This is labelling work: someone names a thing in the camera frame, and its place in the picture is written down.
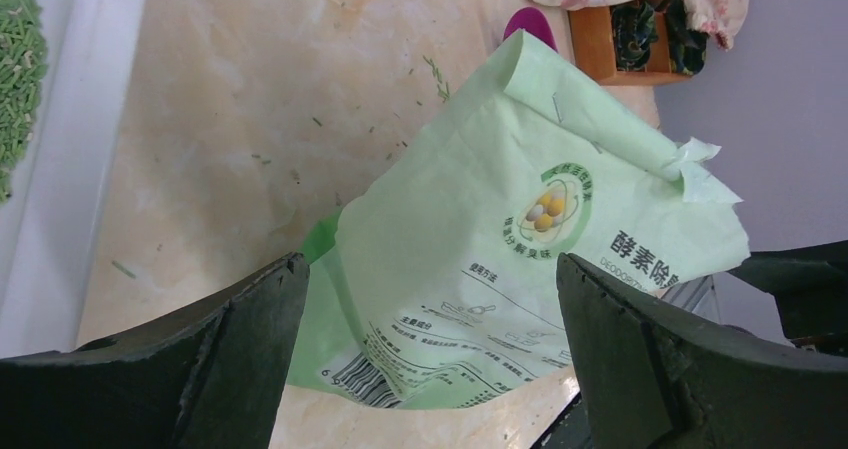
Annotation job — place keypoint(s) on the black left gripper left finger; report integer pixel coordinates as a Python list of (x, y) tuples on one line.
[(208, 375)]

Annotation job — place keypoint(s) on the green litter in box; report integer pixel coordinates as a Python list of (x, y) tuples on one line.
[(23, 67)]

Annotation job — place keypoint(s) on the white plastic litter box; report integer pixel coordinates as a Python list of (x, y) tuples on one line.
[(49, 227)]

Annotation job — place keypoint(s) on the wooden tray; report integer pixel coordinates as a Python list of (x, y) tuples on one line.
[(592, 41)]

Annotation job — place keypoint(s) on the spilled green litter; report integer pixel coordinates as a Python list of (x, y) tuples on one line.
[(442, 84)]

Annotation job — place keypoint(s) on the green cat litter bag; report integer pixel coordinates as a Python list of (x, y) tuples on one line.
[(436, 288)]

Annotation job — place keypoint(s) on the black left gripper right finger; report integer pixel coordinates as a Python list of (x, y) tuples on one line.
[(652, 375)]

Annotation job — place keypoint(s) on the dark patterned item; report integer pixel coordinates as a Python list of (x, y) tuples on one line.
[(634, 32), (687, 47)]

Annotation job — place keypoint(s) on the purple plastic scoop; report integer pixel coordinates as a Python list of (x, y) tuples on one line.
[(534, 22)]

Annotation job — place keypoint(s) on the dark patterned item right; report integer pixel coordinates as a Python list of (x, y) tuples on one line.
[(687, 47)]

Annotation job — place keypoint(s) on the dark patterned item left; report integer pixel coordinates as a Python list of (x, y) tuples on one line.
[(634, 32)]

